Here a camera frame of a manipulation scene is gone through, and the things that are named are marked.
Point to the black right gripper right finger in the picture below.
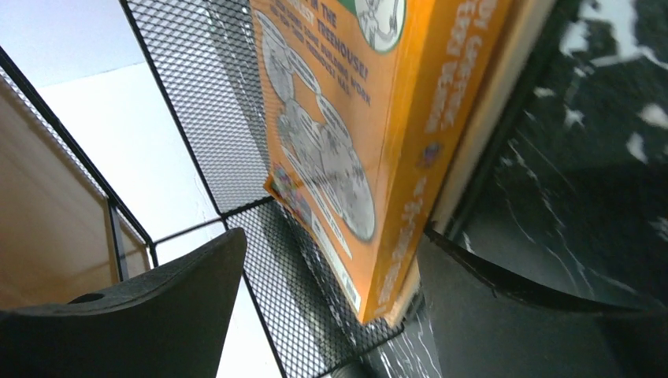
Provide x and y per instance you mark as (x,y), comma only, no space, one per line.
(490,322)

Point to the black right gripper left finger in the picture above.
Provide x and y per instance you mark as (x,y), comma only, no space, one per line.
(171,321)

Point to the wooden two-tier shelf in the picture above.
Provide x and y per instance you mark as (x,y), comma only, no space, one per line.
(161,98)

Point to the orange small treehouse book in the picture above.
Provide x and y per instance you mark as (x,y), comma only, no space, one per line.
(364,104)

